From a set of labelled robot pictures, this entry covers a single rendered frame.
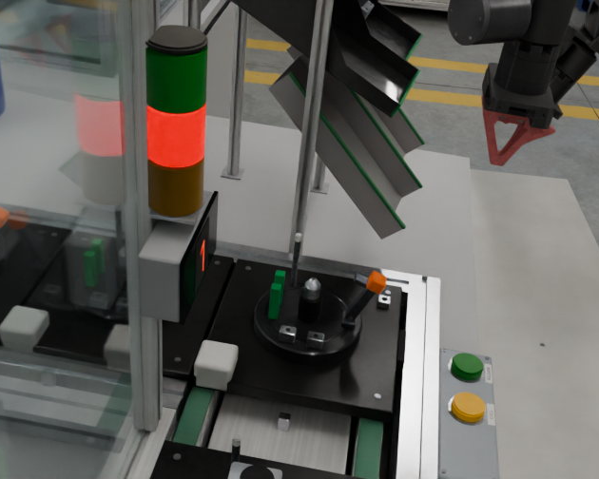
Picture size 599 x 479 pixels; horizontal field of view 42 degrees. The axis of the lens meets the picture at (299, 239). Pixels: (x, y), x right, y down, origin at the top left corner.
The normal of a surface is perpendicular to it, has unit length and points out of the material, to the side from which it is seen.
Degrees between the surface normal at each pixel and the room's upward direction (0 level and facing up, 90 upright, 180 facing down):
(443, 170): 0
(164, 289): 90
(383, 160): 90
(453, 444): 0
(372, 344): 0
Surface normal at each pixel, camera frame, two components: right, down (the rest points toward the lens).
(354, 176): -0.32, 0.53
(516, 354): 0.10, -0.81
